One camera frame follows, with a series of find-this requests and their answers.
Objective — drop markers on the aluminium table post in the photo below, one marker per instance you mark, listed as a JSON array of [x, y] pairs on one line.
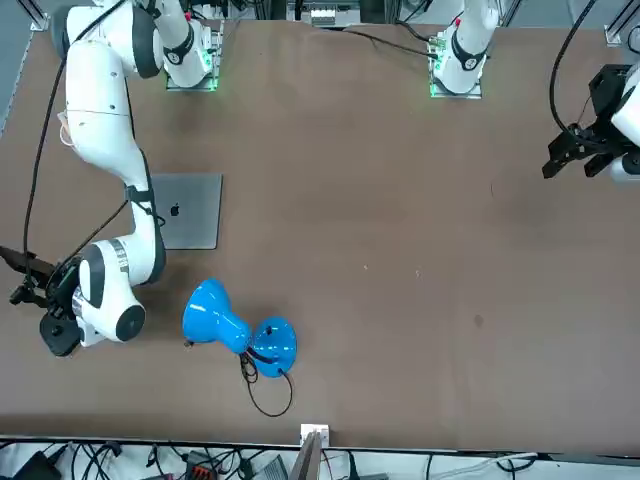
[[312, 450]]

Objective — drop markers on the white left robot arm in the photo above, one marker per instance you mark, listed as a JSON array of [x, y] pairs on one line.
[[465, 50]]

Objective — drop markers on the clear pink plastic cup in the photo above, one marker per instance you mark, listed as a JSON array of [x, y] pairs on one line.
[[65, 130]]

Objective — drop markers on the white power strip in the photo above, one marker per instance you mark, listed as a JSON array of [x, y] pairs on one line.
[[322, 17]]

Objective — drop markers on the blue desk lamp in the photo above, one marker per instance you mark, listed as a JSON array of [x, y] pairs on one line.
[[215, 315]]

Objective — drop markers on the silver closed laptop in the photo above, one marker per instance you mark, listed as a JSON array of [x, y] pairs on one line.
[[192, 210]]

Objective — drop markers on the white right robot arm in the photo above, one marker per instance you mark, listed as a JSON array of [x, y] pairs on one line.
[[100, 125]]

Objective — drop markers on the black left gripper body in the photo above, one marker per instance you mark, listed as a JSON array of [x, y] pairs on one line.
[[607, 90]]

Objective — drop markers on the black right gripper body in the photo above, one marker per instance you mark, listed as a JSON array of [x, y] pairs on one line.
[[62, 290]]

